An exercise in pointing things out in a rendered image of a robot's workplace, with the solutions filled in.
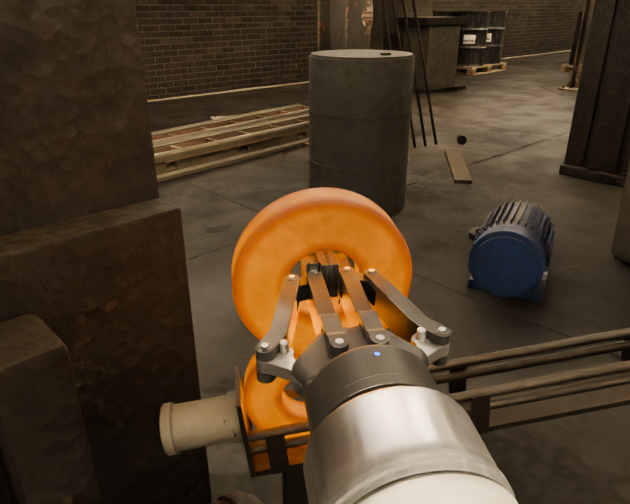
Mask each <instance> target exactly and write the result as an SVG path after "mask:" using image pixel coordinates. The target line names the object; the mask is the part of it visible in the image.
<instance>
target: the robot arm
mask: <svg viewBox="0 0 630 504"><path fill-rule="evenodd" d="M301 276H302V277H300V278H299V276H297V275H294V274H290V275H286V276H285V277H284V280H283V283H282V287H281V291H280V294H279V298H278V302H277V305H276V309H275V313H274V316H273V320H272V324H271V327H270V331H269V332H268V333H267V334H266V335H265V336H264V337H263V338H262V339H261V341H260V342H259V343H258V344H257V345H256V347H255V354H256V372H257V380H258V381H259V382H260V383H264V384H268V383H271V382H273V381H274V380H275V379H276V377H279V378H282V379H285V380H288V381H291V382H292V387H293V389H294V391H295V392H296V394H298V395H299V396H300V397H301V398H302V400H303V401H304V404H305V409H306V414H307V419H308V424H309V430H310V435H311V439H310V440H309V442H308V444H307V448H306V452H305V456H304V462H303V472H304V478H305V484H306V490H307V496H308V503H309V504H518V502H517V501H516V499H515V495H514V492H513V490H512V488H511V486H510V484H509V483H508V481H507V479H506V478H505V476H504V475H503V473H502V472H501V471H500V470H499V469H498V467H497V466H496V464H495V462H494V460H493V458H492V457H491V455H490V453H489V451H488V449H487V448H486V446H485V444H484V442H483V441H482V439H481V437H480V435H479V433H478V432H477V430H476V428H475V426H474V424H473V423H472V421H471V419H470V417H469V415H468V414H467V412H466V411H465V410H464V409H463V408H462V407H461V406H460V405H459V404H458V403H457V402H456V401H454V400H453V399H452V398H451V397H449V396H447V395H445V394H443V393H441V392H440V390H439V388H438V386H437V384H436V382H435V380H434V378H433V377H432V375H431V373H430V371H429V369H428V366H429V365H430V364H433V365H435V366H444V365H446V364H447V359H448V353H449V346H450V339H451V330H450V329H448V328H447V327H445V326H443V325H441V324H439V323H437V322H435V321H433V320H432V319H430V318H428V317H426V316H425V315H424V314H423V313H422V312H421V311H420V310H419V309H418V308H417V307H416V306H415V305H414V304H413V303H412V302H411V301H409V300H408V299H407V298H406V297H405V296H404V295H403V294H402V293H401V292H400V291H399V290H398V289H397V288H396V287H395V286H394V285H393V284H392V283H391V282H390V281H389V280H387V279H386V278H385V277H384V276H383V275H382V274H381V273H380V272H379V271H378V270H376V269H372V268H369V269H366V270H364V273H358V272H355V269H354V268H353V267H351V266H350V264H349V262H348V259H347V257H346V255H344V254H343V253H334V251H329V250H327V251H319V252H315V253H312V254H309V255H308V256H306V257H304V258H302V259H301ZM338 290H339V304H340V302H341V304H342V307H343V310H344V312H345V315H346V318H347V321H348V324H349V326H350V328H348V327H343V326H342V323H341V320H340V318H339V315H338V313H335V310H334V307H333V304H332V301H331V298H330V297H338ZM304 300H307V304H308V307H309V311H310V315H311V318H312V322H313V326H314V330H315V334H316V337H315V338H314V340H313V341H312V342H311V343H310V344H309V345H308V347H307V348H306V349H305V350H304V351H303V352H302V354H301V355H300V356H299V357H298V358H297V359H296V360H295V359H294V351H293V349H292V348H291V346H292V341H293V336H294V332H295V327H296V322H297V317H298V312H299V307H300V302H301V301H304ZM379 318H380V319H381V320H382V321H383V322H384V323H385V324H386V325H387V326H388V328H389V329H390V330H391V331H392V332H393V333H394V334H395V335H394V334H392V333H391V332H389V331H387V330H386V329H384V328H383V325H382V323H381V321H380V319H379Z"/></svg>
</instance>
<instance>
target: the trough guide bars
mask: <svg viewBox="0 0 630 504"><path fill-rule="evenodd" d="M622 338H624V340H623V341H620V342H614V343H609V344H603V345H598V346H592V347H587V348H581V349H576V350H570V351H565V352H560V353H554V354H549V355H543V356H538V357H532V358H527V359H521V360H516V361H510V362H505V363H499V364H494V365H488V366H483V367H477V368H472V369H466V367H468V366H473V365H479V364H484V363H490V362H495V361H501V360H506V359H512V358H517V357H523V356H528V355H534V354H539V353H545V352H550V351H556V350H561V349H567V348H572V347H578V346H583V345H589V344H594V343H600V342H605V341H611V340H616V339H622ZM616 351H622V353H621V359H620V360H622V361H625V362H620V363H614V364H609V365H604V366H598V367H593V368H587V369H582V370H577V371H571V372H566V373H560V374H555V375H550V376H544V377H539V378H534V379H528V380H523V381H517V382H512V383H507V384H501V385H496V386H491V387H485V388H480V389H474V390H469V391H466V379H469V378H475V377H480V376H486V375H491V374H497V373H502V372H508V371H513V370H518V369H524V368H529V367H535V366H540V365H546V364H551V363H557V362H562V361H567V360H573V359H578V358H584V357H589V356H595V355H600V354H605V353H611V352H616ZM629 360H630V328H625V329H619V330H614V331H608V332H603V333H597V334H592V335H586V336H581V337H575V338H569V339H564V340H558V341H553V342H547V343H542V344H536V345H531V346H525V347H519V348H514V349H508V350H503V351H497V352H492V353H486V354H481V355H475V356H469V357H464V358H458V359H453V360H447V364H446V365H444V366H435V365H433V364H430V365H429V366H428V369H429V371H430V373H435V372H440V371H446V370H449V373H444V374H439V375H433V376H432V377H433V378H434V380H435V382H436V384H442V383H448V382H449V392H450V394H447V396H449V397H451V398H452V399H453V400H454V401H456V402H457V403H462V402H467V401H471V403H469V404H464V405H460V406H461V407H462V408H463V409H464V410H465V411H466V412H467V414H470V419H471V421H472V423H473V424H474V426H475V428H476V430H477V432H478V433H479V435H480V434H485V433H489V418H490V410H493V409H499V408H504V407H509V406H515V405H520V404H525V403H530V402H536V401H541V400H546V399H551V398H557V397H562V396H567V395H572V394H578V393H583V392H588V391H594V390H599V389H604V388H609V387H615V386H620V385H625V384H630V373H629V374H624V375H618V376H613V377H608V378H602V379H597V380H592V381H586V382H581V383H576V384H570V385H565V386H560V387H554V388H549V389H544V390H538V391H533V392H528V393H523V394H517V395H512V396H507V397H501V398H496V399H491V400H490V397H494V396H499V395H505V394H510V393H515V392H521V391H526V390H531V389H537V388H542V387H547V386H552V385H558V384H563V383H568V382H574V381H579V380H584V379H590V378H595V377H600V376H606V375H611V374H616V373H622V372H627V371H630V361H629ZM462 391H464V392H462ZM456 392H458V393H456ZM451 393H453V394H451ZM307 431H310V430H309V424H308V421H302V422H297V423H291V424H286V425H281V426H275V427H270V428H265V429H259V430H254V431H248V432H247V434H248V441H249V442H254V441H259V440H265V441H266V442H262V443H257V444H251V445H250V450H251V455H257V454H262V453H267V452H268V457H269V462H270V467H271V473H272V475H273V474H278V473H284V472H289V471H290V466H289V460H288V454H287V449H288V448H293V447H299V446H304V445H307V444H308V442H309V440H310V439H311V435H310V434H305V435H299V436H294V437H289V438H285V436H286V435H291V434H297V433H302V432H307Z"/></svg>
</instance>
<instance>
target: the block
mask: <svg viewBox="0 0 630 504"><path fill-rule="evenodd" d="M0 463H1V467H2V470H3V473H4V476H5V479H6V482H7V486H8V489H9V492H10V495H11V497H12V498H13V500H14V502H15V504H58V502H59V501H60V500H61V499H62V498H63V497H64V496H72V497H73V498H75V499H76V504H99V502H100V493H99V488H98V484H97V479H96V475H95V470H94V466H93V461H92V457H91V452H90V448H89V443H88V439H87V434H86V430H85V425H84V421H83V416H82V412H81V407H80V403H79V399H78V394H77V390H76V385H75V381H74V376H73V372H72V367H71V363H70V358H69V354H68V349H67V346H66V345H65V344H64V343H63V342H62V341H61V340H60V339H59V337H58V336H57V335H56V334H55V333H54V332H53V331H52V330H51V329H50V328H49V327H48V326H47V325H46V324H45V323H44V321H43V320H42V319H41V318H40V317H39V316H38V315H37V314H26V315H23V316H20V317H17V318H14V319H11V320H8V321H5V322H2V323H0Z"/></svg>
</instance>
